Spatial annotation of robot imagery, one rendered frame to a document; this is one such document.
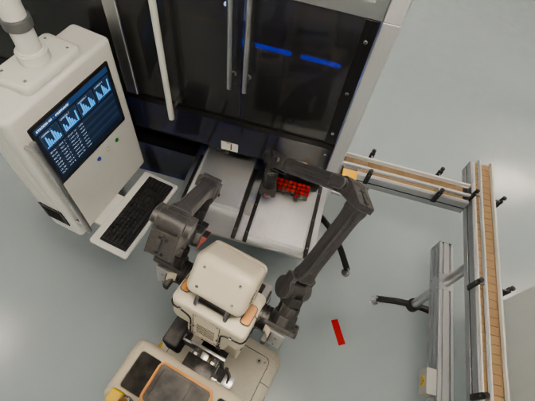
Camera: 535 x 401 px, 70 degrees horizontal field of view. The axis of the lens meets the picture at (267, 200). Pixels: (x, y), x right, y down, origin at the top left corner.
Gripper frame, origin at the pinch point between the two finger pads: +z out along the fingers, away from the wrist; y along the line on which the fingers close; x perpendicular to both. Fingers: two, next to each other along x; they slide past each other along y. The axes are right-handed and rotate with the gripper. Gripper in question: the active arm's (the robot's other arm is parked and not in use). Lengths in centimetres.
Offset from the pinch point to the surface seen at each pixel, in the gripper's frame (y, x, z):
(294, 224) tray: -3.9, -15.5, 14.4
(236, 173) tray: 19.1, 16.8, 14.7
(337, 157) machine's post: 19.2, -27.7, -12.5
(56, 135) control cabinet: -14, 77, -34
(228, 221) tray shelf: -8.4, 15.1, 15.1
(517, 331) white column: -14, -161, 70
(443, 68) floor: 259, -157, 98
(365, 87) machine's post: 19, -27, -53
